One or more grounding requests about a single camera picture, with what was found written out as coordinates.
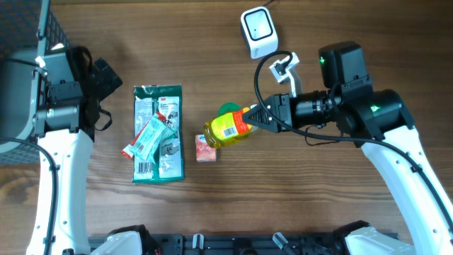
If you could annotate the green lid jar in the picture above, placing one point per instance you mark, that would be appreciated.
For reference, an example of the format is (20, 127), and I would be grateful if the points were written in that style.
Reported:
(228, 107)

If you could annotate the green 3M glove package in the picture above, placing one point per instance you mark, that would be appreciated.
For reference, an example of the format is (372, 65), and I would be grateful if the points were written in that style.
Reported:
(169, 164)

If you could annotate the teal snack bar wrapper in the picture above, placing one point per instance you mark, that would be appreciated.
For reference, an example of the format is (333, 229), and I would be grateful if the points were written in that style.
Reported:
(149, 139)

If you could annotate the white barcode scanner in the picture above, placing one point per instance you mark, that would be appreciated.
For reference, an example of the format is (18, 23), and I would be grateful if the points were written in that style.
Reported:
(258, 31)

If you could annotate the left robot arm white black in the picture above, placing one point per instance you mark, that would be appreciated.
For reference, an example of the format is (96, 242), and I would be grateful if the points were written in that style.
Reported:
(65, 126)

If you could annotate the yellow liquid bottle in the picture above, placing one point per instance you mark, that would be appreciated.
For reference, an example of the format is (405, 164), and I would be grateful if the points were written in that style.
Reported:
(227, 129)

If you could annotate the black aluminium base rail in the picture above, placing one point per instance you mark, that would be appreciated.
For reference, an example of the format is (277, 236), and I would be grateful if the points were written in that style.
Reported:
(277, 243)

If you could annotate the red snack bar wrapper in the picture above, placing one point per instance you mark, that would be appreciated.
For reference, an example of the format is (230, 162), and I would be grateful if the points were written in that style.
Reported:
(127, 151)

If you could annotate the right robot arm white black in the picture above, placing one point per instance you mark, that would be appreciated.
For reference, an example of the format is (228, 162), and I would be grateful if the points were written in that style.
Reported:
(380, 124)

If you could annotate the orange tissue pack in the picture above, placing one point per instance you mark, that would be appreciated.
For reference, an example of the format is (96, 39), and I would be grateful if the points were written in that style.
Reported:
(204, 153)

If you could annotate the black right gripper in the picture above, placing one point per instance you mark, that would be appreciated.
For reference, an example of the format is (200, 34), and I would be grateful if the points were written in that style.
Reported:
(281, 110)

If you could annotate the grey plastic mesh basket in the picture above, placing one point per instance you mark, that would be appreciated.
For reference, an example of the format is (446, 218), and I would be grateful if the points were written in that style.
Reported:
(33, 55)

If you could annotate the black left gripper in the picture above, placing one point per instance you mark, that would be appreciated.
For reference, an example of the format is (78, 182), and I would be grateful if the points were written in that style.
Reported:
(105, 87)

